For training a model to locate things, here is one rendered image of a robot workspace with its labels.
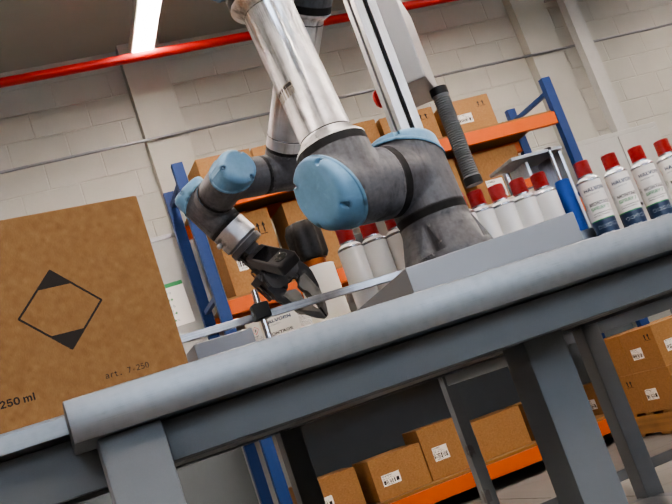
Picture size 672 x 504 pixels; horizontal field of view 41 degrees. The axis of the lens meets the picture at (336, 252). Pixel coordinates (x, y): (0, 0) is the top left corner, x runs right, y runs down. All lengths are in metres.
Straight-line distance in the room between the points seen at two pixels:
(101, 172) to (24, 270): 5.26
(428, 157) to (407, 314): 0.56
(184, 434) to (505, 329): 0.36
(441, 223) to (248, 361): 0.61
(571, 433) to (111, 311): 0.61
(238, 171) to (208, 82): 5.20
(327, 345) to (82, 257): 0.48
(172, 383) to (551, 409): 0.51
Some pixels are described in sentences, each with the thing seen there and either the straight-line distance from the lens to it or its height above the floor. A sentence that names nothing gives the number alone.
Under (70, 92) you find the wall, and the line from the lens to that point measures 6.71.
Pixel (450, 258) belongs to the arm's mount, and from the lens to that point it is 1.28.
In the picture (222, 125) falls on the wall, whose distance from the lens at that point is 6.71.
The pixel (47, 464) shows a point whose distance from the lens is 1.03.
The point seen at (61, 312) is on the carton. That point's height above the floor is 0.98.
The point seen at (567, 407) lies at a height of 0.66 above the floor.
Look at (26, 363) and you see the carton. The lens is 1.21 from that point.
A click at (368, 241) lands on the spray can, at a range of 1.79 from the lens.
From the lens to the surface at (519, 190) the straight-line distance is 1.96.
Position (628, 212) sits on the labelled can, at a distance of 2.07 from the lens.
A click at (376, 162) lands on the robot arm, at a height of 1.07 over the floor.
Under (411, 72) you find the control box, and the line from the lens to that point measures 1.77.
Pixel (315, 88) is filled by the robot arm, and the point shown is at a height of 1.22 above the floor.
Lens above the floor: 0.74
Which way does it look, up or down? 10 degrees up
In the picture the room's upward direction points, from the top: 19 degrees counter-clockwise
